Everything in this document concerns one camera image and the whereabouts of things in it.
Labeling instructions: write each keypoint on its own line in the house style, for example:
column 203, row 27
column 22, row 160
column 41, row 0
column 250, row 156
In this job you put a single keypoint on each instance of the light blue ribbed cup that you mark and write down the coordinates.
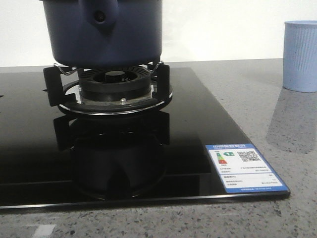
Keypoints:
column 300, row 56

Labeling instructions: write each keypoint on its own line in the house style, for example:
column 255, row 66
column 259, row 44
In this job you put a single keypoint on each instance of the black metal pot support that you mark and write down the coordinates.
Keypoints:
column 63, row 90

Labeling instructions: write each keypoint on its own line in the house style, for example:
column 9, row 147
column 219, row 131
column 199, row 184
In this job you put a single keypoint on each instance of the dark blue cooking pot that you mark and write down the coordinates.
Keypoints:
column 104, row 33

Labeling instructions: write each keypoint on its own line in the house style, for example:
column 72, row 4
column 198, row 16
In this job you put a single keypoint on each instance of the black round gas burner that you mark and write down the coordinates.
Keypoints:
column 115, row 83

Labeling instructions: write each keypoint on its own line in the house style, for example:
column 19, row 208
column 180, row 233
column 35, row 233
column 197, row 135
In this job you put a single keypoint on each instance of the black glass gas stove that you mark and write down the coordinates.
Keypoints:
column 50, row 161

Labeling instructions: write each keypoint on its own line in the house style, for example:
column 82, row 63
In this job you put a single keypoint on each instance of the blue energy label sticker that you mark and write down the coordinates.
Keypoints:
column 243, row 169

